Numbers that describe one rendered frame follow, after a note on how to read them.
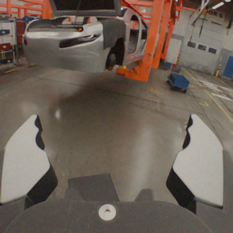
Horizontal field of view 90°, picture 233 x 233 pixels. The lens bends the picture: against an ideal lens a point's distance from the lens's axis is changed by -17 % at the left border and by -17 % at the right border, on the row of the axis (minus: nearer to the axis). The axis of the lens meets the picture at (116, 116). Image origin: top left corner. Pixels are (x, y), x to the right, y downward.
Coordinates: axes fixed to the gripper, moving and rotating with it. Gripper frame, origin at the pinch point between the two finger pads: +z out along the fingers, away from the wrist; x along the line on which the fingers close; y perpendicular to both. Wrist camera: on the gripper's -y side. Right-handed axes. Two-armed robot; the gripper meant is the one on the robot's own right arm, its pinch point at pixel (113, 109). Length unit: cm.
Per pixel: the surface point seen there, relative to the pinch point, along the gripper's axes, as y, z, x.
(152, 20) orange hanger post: -38, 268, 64
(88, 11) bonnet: -59, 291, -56
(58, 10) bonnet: -73, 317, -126
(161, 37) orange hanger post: -10, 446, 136
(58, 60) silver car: 21, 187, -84
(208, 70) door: 205, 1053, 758
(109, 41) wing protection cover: 0, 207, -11
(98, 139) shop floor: 121, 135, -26
